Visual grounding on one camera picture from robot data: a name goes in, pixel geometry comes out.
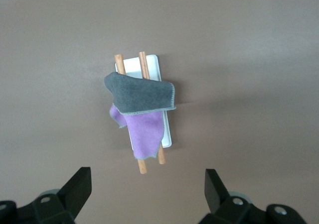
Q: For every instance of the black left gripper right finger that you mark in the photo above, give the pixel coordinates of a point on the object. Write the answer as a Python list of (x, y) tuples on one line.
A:
[(221, 204)]

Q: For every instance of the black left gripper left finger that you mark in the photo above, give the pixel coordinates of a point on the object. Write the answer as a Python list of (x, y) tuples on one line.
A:
[(72, 196)]

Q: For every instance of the grey and purple towel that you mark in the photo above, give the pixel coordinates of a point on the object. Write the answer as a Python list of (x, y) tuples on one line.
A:
[(142, 97)]

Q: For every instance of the brown table mat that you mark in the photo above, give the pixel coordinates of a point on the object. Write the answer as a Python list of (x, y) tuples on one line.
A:
[(49, 59)]

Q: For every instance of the white rectangular tray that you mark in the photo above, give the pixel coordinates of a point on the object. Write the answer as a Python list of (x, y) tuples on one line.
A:
[(152, 67)]

